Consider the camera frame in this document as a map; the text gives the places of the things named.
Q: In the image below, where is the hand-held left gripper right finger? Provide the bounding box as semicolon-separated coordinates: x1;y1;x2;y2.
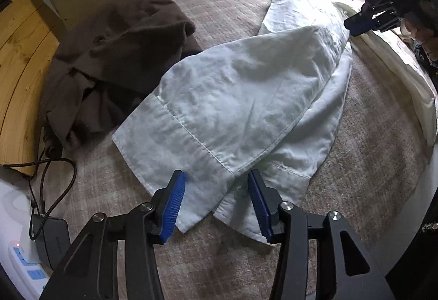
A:
247;169;396;300

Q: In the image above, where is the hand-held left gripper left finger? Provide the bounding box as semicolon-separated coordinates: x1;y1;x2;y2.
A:
39;170;187;300

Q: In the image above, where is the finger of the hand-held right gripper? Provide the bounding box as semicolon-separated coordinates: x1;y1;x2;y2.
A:
344;9;380;37

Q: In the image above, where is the white shirt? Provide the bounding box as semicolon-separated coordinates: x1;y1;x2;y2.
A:
112;0;367;246

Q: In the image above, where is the person's right hand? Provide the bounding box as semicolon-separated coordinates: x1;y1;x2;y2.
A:
401;13;438;51

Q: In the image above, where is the beige knit garment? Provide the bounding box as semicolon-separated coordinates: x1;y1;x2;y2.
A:
349;0;438;147

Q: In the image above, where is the plaid bed blanket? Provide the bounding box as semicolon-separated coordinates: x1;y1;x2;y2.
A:
31;0;432;300

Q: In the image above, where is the black power adapter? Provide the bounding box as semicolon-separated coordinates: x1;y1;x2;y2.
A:
31;214;69;270

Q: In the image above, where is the white power strip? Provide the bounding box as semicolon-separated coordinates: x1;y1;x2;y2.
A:
7;240;52;300

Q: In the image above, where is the brown garment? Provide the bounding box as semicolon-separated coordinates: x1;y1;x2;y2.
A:
39;0;202;150

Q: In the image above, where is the wooden nightstand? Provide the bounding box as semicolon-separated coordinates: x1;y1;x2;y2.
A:
0;0;67;177

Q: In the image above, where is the black adapter cable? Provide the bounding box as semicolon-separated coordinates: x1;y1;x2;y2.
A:
3;146;77;242

